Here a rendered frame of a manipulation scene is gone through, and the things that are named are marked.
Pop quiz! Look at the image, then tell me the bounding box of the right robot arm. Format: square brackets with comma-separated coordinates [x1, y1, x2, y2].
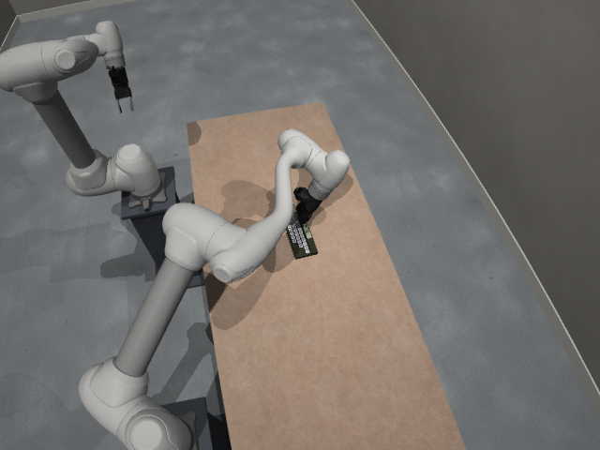
[78, 129, 351, 450]

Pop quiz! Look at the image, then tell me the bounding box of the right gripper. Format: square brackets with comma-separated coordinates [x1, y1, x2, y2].
[289, 179, 333, 225]

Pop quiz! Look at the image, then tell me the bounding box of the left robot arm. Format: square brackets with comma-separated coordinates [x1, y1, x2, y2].
[0, 21, 167, 210]

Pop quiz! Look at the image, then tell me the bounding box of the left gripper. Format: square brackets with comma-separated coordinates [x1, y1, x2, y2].
[104, 54, 134, 113]

